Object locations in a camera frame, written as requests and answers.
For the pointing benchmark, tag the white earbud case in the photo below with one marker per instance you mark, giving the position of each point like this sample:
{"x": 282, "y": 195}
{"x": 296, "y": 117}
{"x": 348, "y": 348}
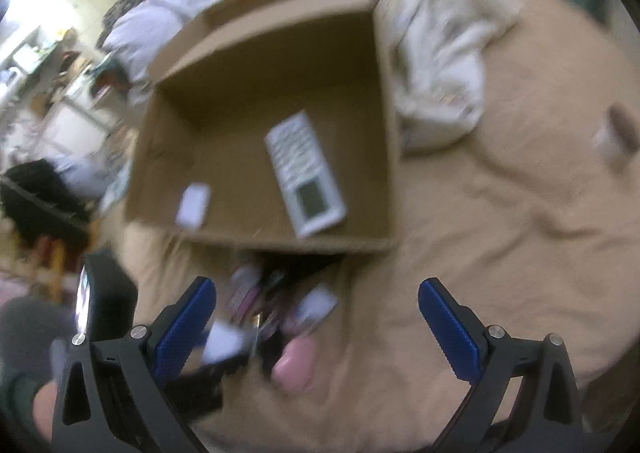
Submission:
{"x": 192, "y": 205}

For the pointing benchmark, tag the cream printed blanket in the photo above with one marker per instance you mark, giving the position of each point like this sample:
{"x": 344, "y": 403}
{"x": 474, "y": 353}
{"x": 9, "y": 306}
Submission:
{"x": 440, "y": 33}

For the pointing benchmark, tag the brown-lidded white jar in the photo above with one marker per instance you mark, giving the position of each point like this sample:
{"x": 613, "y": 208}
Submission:
{"x": 615, "y": 133}

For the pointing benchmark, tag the white cabinet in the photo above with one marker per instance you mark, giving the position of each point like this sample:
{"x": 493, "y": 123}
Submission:
{"x": 75, "y": 125}

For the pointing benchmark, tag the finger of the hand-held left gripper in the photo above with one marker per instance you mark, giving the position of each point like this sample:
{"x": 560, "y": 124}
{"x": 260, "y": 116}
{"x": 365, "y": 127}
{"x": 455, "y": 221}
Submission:
{"x": 200, "y": 395}

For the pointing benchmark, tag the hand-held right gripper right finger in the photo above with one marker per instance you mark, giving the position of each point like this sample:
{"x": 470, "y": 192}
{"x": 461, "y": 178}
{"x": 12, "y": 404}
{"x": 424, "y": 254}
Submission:
{"x": 450, "y": 333}

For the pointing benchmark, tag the light blue cloth bundle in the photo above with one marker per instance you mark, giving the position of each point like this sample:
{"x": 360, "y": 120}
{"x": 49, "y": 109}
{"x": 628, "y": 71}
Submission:
{"x": 77, "y": 178}

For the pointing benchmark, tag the black bag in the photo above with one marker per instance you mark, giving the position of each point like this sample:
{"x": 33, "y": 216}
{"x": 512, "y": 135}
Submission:
{"x": 40, "y": 208}

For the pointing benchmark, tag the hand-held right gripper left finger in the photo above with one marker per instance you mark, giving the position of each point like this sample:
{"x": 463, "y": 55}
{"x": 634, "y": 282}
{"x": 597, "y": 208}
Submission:
{"x": 182, "y": 333}

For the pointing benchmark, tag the white remote control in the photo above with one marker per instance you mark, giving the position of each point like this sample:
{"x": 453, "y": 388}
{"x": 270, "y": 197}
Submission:
{"x": 305, "y": 173}

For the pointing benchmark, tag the white charger block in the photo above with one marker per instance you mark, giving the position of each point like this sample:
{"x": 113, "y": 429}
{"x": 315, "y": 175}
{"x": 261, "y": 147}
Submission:
{"x": 225, "y": 342}

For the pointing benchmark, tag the pink oblong gadget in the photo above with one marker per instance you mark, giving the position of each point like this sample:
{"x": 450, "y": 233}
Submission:
{"x": 295, "y": 365}

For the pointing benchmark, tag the cardboard box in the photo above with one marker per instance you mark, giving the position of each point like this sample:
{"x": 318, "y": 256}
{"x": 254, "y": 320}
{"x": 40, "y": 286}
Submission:
{"x": 240, "y": 133}

